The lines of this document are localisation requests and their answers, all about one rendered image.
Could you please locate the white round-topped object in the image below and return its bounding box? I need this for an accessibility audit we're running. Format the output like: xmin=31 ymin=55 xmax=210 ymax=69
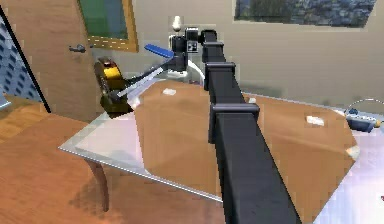
xmin=171 ymin=15 xmax=185 ymax=35

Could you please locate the blue flat stick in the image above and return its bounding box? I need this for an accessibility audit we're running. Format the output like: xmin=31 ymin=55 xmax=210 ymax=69
xmin=143 ymin=43 xmax=175 ymax=60

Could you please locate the black framed window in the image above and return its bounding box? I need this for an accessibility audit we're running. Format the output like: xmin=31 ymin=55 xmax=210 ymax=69
xmin=0 ymin=5 xmax=52 ymax=114

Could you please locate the glass dining table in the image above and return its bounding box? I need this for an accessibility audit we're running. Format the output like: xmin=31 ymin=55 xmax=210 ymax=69
xmin=58 ymin=71 xmax=384 ymax=224

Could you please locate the dark door handle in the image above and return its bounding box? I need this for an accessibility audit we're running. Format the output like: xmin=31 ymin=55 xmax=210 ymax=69
xmin=68 ymin=43 xmax=87 ymax=54

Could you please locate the brown wooden room door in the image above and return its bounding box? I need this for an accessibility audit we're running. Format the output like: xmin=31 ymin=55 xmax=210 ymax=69
xmin=0 ymin=0 xmax=101 ymax=123

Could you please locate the dark blue wall picture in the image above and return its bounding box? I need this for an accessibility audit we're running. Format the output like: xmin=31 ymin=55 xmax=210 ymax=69
xmin=233 ymin=0 xmax=380 ymax=30

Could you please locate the gold framed green picture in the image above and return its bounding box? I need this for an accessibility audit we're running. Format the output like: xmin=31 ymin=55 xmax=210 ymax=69
xmin=76 ymin=0 xmax=140 ymax=54

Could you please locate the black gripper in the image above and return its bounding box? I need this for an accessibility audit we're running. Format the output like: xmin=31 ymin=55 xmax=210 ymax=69
xmin=111 ymin=34 xmax=190 ymax=102

